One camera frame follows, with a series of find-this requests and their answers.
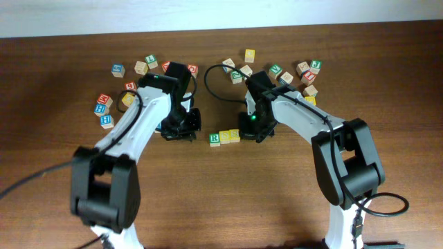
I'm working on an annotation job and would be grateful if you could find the plain wooden block right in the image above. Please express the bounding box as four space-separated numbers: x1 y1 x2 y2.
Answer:
302 84 318 97

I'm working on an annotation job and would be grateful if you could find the red 6 number block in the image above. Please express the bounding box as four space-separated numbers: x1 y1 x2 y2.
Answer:
125 81 137 91

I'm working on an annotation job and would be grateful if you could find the yellow block far left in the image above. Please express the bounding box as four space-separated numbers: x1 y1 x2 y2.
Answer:
121 93 136 107

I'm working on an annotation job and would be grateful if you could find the yellow block top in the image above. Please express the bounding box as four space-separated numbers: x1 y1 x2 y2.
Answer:
244 49 255 63

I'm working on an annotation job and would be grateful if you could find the red I letter block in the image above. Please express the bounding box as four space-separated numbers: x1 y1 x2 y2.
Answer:
301 71 316 86

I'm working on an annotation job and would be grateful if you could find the red Q letter block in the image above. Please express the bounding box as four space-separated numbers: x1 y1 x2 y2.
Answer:
188 64 199 78

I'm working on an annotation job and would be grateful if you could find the green Z letter block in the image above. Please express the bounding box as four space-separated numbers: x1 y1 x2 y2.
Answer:
230 71 243 84

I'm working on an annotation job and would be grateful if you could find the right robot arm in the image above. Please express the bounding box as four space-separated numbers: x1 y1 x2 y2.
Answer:
239 71 386 248

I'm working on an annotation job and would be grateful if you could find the blue-sided Q wooden block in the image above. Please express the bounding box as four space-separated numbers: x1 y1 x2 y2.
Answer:
222 58 235 73

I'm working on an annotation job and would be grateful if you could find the blue H letter block lower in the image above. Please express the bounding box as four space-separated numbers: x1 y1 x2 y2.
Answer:
100 115 114 129

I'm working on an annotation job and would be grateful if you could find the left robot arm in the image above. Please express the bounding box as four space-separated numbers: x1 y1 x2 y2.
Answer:
70 62 201 248

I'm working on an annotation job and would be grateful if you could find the yellow E letter block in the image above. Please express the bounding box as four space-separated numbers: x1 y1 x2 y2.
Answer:
305 96 316 106

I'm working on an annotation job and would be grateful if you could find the blue S letter block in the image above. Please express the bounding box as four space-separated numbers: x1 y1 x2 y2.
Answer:
111 64 125 77

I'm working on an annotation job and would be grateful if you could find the green J letter block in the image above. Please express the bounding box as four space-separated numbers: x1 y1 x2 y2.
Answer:
310 60 322 75

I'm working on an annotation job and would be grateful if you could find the green R letter block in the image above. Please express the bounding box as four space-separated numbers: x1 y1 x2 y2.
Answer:
209 133 221 147

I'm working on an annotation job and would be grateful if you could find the wooden K letter block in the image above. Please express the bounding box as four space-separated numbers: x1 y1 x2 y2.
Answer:
296 62 310 77

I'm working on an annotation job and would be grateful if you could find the wooden block beside Z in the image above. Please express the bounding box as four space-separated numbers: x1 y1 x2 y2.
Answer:
240 65 253 77

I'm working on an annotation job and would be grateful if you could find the plain wooden block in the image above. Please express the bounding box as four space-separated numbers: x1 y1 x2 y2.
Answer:
302 84 318 97
134 61 149 75

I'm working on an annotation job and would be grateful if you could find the red A letter block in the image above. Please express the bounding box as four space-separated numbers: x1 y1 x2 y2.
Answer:
161 61 170 73

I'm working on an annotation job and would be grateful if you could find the blue H letter block upper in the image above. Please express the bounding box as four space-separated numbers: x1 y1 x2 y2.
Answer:
93 103 109 117

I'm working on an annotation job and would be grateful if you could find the green V letter block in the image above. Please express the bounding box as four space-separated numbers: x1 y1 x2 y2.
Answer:
269 64 282 80

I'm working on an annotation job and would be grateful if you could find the green L letter block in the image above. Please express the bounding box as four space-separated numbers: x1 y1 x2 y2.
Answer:
145 55 158 69

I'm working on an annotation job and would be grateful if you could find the yellow S letter block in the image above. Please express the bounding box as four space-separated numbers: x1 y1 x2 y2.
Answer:
229 129 240 143
219 130 230 144

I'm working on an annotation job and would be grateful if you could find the red M letter block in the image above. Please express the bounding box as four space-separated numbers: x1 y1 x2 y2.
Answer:
97 93 113 108

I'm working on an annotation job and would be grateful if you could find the blue h letter block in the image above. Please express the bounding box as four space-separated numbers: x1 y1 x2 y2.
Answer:
100 115 114 129
93 103 109 117

